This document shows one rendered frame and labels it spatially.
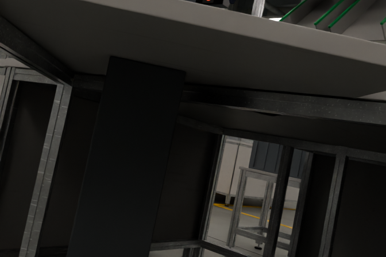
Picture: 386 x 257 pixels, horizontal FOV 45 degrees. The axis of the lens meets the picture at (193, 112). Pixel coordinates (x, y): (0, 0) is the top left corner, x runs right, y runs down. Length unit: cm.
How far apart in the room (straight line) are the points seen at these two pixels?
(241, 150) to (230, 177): 41
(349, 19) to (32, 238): 107
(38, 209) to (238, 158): 505
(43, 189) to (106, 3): 94
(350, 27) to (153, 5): 70
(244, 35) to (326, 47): 11
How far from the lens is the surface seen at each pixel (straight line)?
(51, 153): 145
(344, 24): 120
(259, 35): 60
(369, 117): 92
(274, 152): 333
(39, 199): 147
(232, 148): 637
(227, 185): 637
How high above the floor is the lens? 68
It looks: 4 degrees up
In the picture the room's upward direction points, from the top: 11 degrees clockwise
